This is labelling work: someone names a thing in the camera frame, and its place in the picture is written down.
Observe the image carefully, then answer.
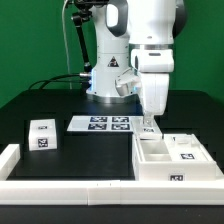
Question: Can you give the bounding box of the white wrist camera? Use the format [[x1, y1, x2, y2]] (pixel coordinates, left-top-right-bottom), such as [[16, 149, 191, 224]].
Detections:
[[115, 68, 140, 97]]

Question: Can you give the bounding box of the white U-shaped fence frame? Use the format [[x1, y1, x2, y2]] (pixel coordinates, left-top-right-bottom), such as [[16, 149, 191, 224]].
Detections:
[[0, 144, 224, 205]]

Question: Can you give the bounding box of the white marker base plate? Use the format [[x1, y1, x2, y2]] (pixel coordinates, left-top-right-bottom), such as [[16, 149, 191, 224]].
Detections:
[[67, 116, 143, 132]]

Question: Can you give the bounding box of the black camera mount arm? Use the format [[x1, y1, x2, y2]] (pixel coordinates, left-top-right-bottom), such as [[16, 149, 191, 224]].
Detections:
[[71, 0, 109, 72]]

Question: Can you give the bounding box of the black cable bundle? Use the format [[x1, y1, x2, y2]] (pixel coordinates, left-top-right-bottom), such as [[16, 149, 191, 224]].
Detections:
[[27, 73, 92, 91]]

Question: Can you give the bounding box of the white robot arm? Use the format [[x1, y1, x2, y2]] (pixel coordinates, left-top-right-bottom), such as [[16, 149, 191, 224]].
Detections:
[[72, 0, 186, 126]]

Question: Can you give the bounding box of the white cabinet body box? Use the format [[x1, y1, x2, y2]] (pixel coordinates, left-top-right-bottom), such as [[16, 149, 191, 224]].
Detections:
[[132, 136, 224, 181]]

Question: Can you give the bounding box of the small white cabinet top block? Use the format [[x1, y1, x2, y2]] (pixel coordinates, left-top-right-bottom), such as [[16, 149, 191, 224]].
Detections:
[[28, 119, 57, 151]]

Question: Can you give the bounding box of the white cabinet door panel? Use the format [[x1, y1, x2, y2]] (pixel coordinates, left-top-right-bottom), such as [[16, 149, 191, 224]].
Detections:
[[164, 134, 214, 163], [131, 118, 162, 140]]

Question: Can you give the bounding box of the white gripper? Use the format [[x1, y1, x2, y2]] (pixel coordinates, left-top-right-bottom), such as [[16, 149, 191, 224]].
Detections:
[[137, 73, 169, 126]]

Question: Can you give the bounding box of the white hanging cable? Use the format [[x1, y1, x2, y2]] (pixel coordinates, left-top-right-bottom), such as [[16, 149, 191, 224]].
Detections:
[[61, 0, 74, 90]]

